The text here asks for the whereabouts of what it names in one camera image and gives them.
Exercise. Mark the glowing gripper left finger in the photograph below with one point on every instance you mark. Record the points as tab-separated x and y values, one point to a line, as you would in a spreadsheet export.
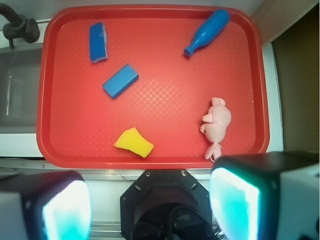
45	206

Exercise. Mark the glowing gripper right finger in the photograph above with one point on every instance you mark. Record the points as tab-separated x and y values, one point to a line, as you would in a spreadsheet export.
267	196

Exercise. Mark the yellow sponge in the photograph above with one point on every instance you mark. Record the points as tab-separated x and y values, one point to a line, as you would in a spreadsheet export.
131	140

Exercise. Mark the blue sponge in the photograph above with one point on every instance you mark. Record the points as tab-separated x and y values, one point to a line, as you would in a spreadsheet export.
98	43

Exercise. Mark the pink plush toy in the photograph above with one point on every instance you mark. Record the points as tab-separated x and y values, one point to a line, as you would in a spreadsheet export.
214	127

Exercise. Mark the red plastic tray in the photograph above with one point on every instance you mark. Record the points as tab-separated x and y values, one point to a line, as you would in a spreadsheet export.
78	122

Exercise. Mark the grey sink basin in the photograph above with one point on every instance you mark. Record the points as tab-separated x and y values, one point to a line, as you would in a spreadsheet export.
19	88

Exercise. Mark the blue wooden block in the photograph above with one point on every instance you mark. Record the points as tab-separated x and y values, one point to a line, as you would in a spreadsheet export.
120	81

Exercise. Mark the dark metal faucet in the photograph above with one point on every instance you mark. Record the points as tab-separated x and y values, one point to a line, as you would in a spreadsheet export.
18	26

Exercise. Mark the blue plastic bottle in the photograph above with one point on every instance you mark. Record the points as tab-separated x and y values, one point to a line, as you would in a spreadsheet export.
209	30

